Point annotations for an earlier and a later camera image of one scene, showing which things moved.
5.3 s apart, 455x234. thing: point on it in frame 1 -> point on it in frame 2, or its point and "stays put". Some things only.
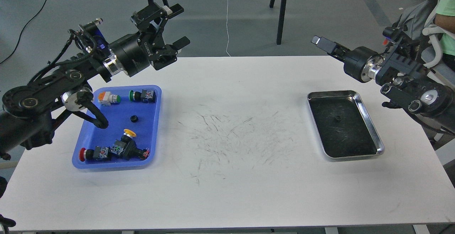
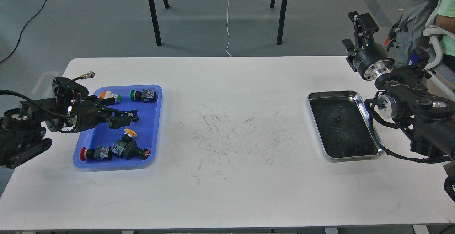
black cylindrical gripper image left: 130,54 -> 84,115
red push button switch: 99,153 stays put
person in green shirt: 444,21 stays put
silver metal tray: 344,127 stays put
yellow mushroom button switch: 126,148 stays put
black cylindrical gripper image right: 363,66 -> 373,60
